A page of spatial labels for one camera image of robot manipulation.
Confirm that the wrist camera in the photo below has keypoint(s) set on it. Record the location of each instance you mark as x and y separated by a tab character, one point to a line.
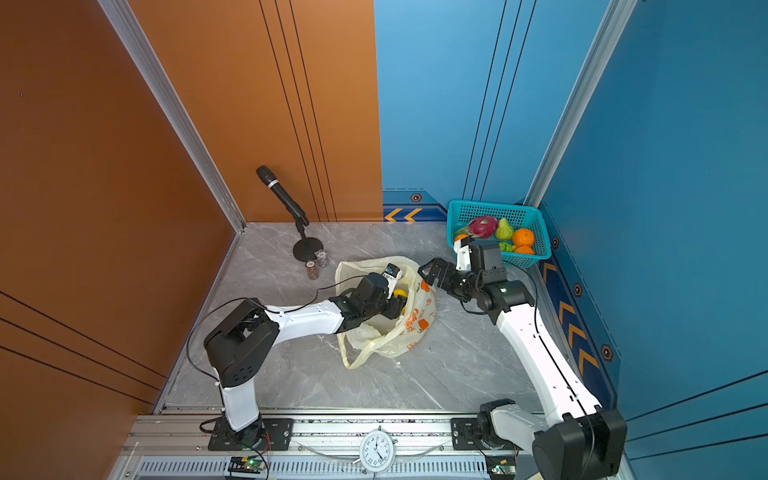
461	248
392	273

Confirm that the brown small jar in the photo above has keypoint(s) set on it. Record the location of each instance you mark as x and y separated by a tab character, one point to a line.
312	270

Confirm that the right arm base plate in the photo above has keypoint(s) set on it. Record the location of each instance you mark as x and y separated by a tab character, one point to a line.
467	436

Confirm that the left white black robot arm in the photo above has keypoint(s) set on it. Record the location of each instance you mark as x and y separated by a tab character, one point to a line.
239	345

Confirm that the black microphone on stand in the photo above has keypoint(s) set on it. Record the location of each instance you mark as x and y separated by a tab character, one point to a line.
307	247

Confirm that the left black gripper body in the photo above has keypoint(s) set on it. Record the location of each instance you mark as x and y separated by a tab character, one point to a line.
391	307

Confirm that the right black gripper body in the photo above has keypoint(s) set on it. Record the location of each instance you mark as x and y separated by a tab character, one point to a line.
461	284

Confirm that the red orange fruit piece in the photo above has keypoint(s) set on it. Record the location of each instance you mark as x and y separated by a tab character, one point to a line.
524	250

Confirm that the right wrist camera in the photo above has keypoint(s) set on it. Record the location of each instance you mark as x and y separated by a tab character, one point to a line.
461	248

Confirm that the circuit board right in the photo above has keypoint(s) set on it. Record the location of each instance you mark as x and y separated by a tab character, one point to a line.
501	468

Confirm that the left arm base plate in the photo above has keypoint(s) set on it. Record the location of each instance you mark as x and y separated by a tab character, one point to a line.
270	434

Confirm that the pink dragon fruit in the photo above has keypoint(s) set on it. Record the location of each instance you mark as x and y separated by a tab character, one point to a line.
482	227

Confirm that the teal plastic basket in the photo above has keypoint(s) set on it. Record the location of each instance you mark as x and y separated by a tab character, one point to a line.
462	212

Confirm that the clear small jar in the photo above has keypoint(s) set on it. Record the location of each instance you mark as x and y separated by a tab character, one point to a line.
322	259

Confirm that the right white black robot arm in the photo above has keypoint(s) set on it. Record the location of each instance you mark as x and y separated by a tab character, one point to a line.
540	366

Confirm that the white analog clock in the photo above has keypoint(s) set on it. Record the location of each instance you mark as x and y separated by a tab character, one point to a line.
377	451

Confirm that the green pear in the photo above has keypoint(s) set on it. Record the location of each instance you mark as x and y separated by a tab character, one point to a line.
504	231

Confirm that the aluminium front rail frame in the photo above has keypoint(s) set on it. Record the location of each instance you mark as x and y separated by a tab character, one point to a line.
501	442

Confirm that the green circuit board left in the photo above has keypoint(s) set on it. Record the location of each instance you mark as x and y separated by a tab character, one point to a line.
247	467

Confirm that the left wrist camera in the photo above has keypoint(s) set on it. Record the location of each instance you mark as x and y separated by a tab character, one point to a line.
392	273

